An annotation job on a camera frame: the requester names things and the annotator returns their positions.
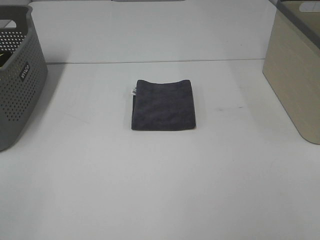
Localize dark grey towel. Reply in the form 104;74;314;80
131;79;196;131

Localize beige plastic storage bin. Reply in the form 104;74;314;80
262;0;320;145

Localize grey perforated plastic basket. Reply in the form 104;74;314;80
0;5;48;151

